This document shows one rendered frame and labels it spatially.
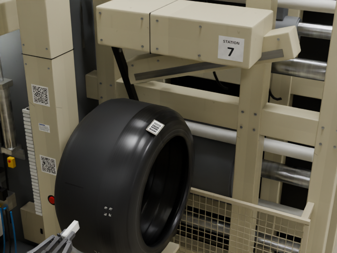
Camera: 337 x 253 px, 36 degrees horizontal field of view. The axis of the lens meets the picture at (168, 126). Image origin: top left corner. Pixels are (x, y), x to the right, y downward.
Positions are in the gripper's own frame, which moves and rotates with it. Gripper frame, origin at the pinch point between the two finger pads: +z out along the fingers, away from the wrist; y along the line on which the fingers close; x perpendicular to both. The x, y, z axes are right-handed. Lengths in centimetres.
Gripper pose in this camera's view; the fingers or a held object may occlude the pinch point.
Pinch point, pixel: (70, 231)
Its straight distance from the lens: 164.5
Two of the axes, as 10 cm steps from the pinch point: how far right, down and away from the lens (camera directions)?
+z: 4.4, -5.2, 7.3
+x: 0.6, 8.3, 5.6
